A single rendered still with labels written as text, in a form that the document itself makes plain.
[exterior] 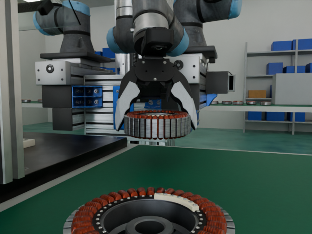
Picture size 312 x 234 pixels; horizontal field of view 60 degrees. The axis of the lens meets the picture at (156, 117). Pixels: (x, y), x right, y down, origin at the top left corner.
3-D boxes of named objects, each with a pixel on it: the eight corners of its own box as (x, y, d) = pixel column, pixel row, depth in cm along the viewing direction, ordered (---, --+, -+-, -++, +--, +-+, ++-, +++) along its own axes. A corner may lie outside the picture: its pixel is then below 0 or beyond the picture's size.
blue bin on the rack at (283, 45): (270, 54, 620) (270, 44, 618) (288, 53, 609) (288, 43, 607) (272, 51, 580) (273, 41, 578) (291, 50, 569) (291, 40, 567)
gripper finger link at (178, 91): (202, 131, 52) (173, 95, 55) (210, 118, 47) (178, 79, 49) (189, 139, 51) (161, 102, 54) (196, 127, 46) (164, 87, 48)
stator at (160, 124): (124, 129, 51) (124, 109, 50) (183, 128, 52) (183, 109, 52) (123, 141, 40) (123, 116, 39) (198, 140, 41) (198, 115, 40)
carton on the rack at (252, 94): (248, 97, 643) (248, 90, 641) (264, 97, 632) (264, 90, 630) (248, 97, 605) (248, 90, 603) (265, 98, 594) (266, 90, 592)
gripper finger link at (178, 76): (197, 97, 50) (169, 64, 53) (199, 93, 49) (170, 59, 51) (177, 110, 48) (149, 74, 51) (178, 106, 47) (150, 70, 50)
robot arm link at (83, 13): (79, 29, 112) (78, -5, 111) (54, 32, 118) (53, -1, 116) (96, 35, 123) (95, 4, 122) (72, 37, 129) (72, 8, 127)
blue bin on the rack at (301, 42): (289, 53, 608) (290, 42, 606) (311, 52, 594) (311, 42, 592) (292, 50, 569) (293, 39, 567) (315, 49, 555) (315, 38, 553)
